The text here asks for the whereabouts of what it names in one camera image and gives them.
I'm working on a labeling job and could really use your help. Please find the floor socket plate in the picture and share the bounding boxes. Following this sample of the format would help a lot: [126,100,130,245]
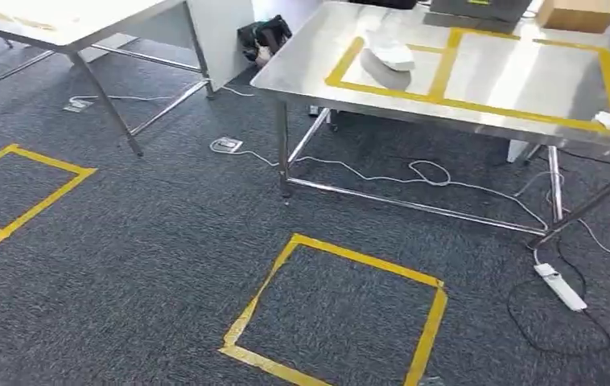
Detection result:
[63,98,95,114]
[214,137,244,155]

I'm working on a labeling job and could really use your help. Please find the black bag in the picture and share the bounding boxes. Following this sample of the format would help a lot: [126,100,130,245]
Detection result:
[237,14,294,68]

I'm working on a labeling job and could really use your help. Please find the white plastic part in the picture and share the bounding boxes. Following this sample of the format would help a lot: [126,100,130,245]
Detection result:
[361,29,417,73]

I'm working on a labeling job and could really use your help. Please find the yellow floor tape square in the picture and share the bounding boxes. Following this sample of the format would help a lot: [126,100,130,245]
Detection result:
[0,142,99,252]
[217,232,449,386]

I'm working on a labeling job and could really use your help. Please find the yellow tape on bench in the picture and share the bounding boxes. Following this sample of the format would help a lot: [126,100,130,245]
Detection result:
[324,27,610,134]

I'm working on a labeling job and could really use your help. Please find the black device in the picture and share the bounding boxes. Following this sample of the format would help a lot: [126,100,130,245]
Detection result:
[350,0,421,10]

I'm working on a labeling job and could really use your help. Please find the white block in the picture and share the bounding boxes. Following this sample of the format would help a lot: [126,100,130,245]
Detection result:
[506,139,530,164]

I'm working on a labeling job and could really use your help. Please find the steel bench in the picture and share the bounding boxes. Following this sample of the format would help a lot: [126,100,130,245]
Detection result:
[250,0,610,252]

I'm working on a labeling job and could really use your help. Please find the grey device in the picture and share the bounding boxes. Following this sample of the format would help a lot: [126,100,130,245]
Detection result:
[429,0,534,23]

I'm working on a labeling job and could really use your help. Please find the white power strip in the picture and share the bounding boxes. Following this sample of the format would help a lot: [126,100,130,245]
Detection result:
[533,262,588,314]

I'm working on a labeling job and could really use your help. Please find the white table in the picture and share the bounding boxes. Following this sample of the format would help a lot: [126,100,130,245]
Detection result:
[0,0,256,158]

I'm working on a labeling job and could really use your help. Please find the cardboard box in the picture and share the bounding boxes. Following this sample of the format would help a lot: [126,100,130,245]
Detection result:
[535,0,610,34]

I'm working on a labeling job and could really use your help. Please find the long white cable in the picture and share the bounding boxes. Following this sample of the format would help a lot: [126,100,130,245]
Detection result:
[209,139,551,231]

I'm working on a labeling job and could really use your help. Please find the black floor cable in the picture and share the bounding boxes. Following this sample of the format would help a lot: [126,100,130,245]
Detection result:
[505,240,610,356]

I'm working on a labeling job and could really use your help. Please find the thin white cable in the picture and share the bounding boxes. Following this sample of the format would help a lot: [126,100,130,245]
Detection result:
[513,170,610,263]

